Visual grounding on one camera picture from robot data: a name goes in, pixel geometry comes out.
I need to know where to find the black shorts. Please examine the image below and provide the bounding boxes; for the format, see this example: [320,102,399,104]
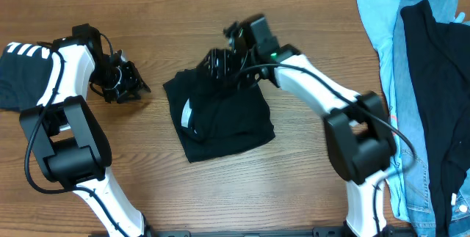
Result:
[163,69,275,163]

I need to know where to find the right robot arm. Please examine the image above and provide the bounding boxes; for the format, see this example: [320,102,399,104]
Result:
[197,17,396,236]

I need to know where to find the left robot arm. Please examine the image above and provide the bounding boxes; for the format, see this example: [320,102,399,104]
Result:
[20,37,153,236]

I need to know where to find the folded black shirt white letters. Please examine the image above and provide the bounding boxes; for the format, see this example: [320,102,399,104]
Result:
[1,42,53,112]

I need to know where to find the light blue shirt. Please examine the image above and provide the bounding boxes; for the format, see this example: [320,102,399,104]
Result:
[356,0,410,222]

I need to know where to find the black garment in pile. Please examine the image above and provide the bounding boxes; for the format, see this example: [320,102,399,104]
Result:
[400,0,469,236]

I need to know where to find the blue denim jeans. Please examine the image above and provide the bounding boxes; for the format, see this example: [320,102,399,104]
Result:
[393,0,469,236]

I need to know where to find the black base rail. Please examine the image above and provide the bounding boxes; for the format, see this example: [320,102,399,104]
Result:
[154,226,351,237]

